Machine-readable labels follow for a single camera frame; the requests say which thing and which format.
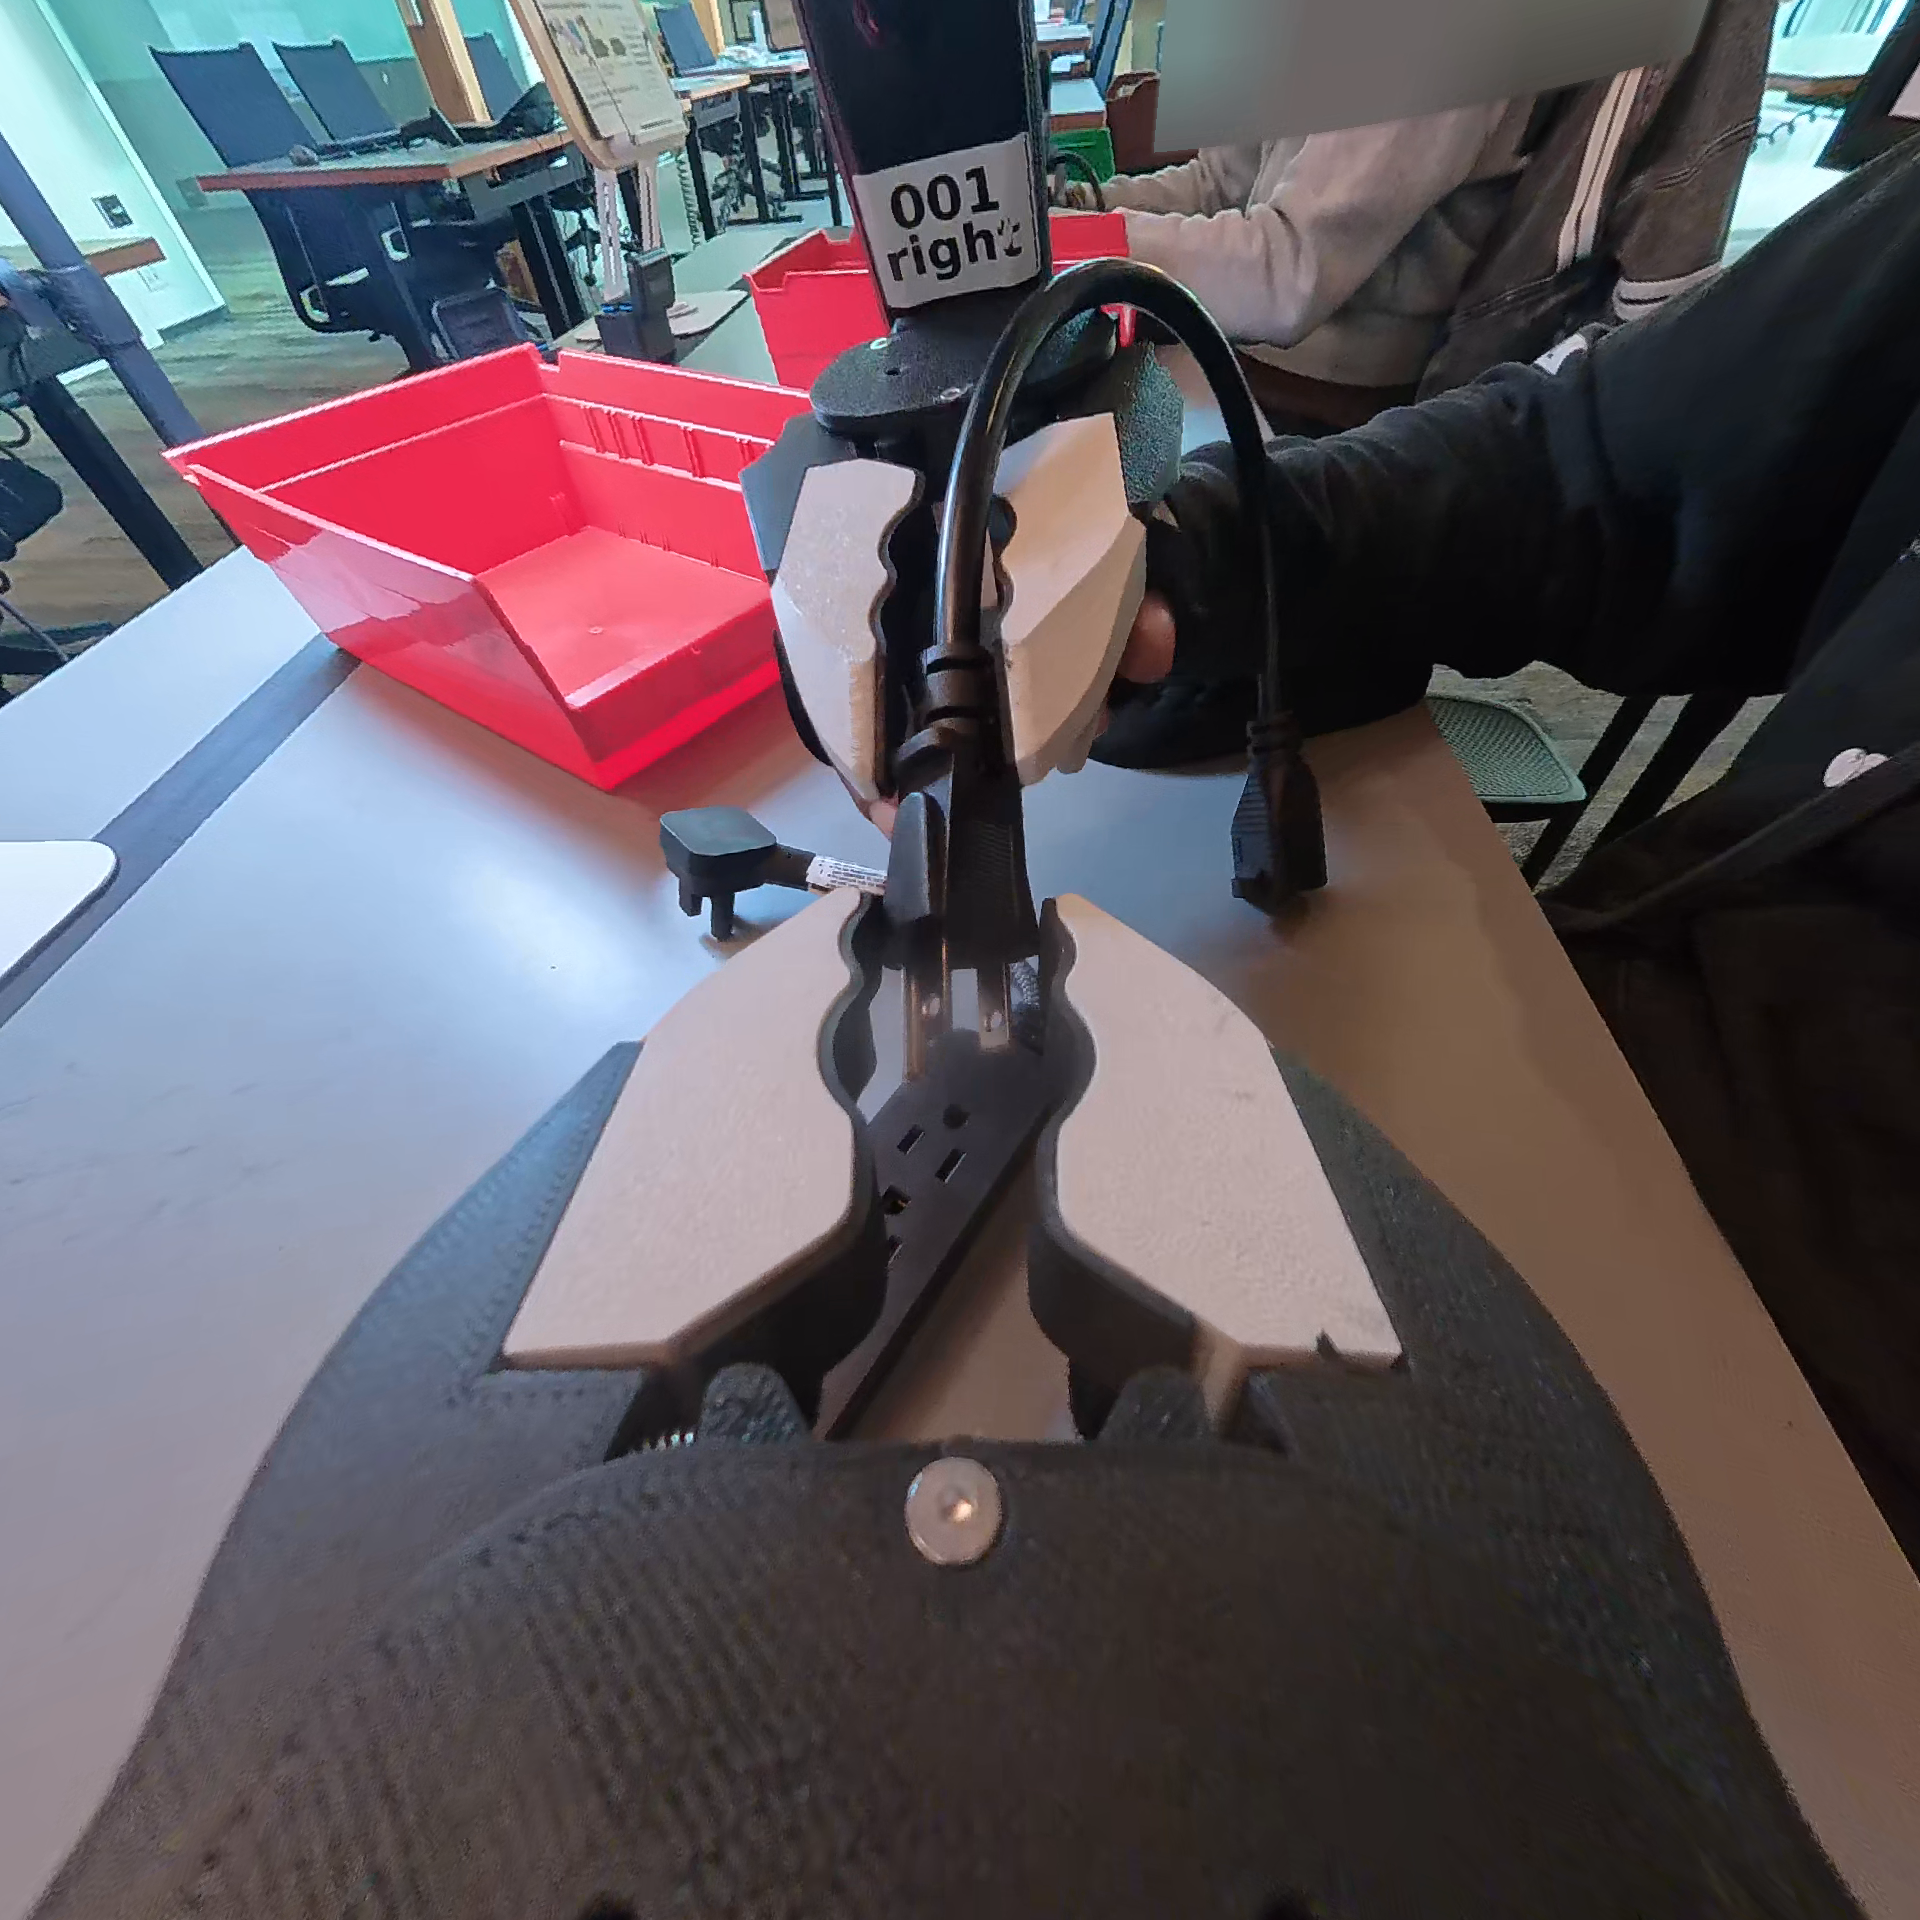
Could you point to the jacket draped on chair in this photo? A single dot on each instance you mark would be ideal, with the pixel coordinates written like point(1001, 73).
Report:
point(1619, 193)

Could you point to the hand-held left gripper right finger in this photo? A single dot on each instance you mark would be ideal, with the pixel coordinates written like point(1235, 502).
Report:
point(1200, 1187)

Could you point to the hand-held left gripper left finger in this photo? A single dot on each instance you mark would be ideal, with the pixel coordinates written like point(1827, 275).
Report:
point(707, 1171)

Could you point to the person's right forearm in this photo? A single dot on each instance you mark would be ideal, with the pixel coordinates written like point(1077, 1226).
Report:
point(1501, 524)

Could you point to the black office chair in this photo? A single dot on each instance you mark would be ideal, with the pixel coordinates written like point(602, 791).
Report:
point(345, 286)

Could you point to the green plastic bin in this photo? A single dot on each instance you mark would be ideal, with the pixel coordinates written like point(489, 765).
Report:
point(1080, 164)

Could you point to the wooden top office desk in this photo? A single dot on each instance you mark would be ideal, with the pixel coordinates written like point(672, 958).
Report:
point(390, 157)

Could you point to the red plastic bin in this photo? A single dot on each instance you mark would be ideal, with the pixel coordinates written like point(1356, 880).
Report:
point(495, 494)
point(809, 301)

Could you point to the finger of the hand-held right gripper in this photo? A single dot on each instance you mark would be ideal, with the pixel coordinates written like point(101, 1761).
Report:
point(833, 600)
point(1072, 585)

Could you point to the person's right hand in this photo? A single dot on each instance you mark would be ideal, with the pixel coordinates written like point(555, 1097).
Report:
point(1217, 600)

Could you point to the wooden board easel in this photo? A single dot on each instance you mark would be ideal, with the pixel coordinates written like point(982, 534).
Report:
point(598, 59)

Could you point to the black power strip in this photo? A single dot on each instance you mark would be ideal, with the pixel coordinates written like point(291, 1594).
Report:
point(943, 1171)

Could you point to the white document stand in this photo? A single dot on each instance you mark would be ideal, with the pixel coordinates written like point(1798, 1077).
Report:
point(42, 898)

